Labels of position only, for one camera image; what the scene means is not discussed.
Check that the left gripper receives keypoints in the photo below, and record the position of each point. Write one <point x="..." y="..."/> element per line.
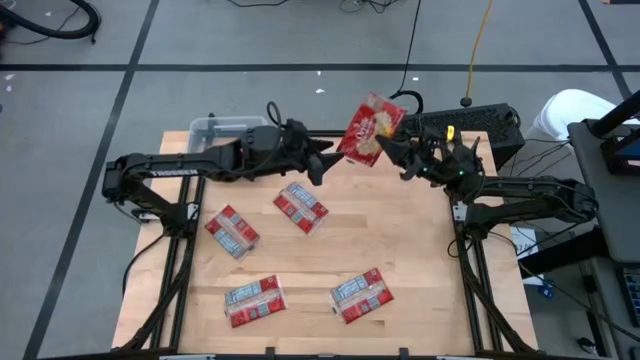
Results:
<point x="280" y="150"/>

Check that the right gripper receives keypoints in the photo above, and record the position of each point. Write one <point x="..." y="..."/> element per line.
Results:
<point x="442" y="162"/>

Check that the red popcorn bag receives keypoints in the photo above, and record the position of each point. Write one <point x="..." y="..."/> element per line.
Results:
<point x="361" y="296"/>
<point x="367" y="125"/>
<point x="255" y="300"/>
<point x="300" y="207"/>
<point x="232" y="231"/>

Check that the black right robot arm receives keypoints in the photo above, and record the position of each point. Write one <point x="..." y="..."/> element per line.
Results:
<point x="525" y="200"/>

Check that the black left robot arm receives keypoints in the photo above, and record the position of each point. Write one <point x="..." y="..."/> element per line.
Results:
<point x="190" y="167"/>

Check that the black computer case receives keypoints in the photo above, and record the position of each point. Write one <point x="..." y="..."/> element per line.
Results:
<point x="480" y="122"/>

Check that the clear plastic bin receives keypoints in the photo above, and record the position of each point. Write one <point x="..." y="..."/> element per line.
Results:
<point x="220" y="127"/>

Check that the white paper sheet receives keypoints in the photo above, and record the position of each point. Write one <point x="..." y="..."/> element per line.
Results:
<point x="525" y="247"/>

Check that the white rounded object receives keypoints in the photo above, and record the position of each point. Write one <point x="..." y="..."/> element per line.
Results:
<point x="570" y="112"/>

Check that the small blue object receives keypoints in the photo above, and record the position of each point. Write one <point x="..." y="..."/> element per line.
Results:
<point x="547" y="290"/>

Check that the grey equipment cart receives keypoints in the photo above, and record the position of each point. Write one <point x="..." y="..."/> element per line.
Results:
<point x="615" y="215"/>

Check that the black device with screen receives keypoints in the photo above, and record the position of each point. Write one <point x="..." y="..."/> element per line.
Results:
<point x="622" y="150"/>

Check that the black metal table frame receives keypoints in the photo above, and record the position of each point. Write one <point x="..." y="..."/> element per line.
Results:
<point x="380" y="220"/>

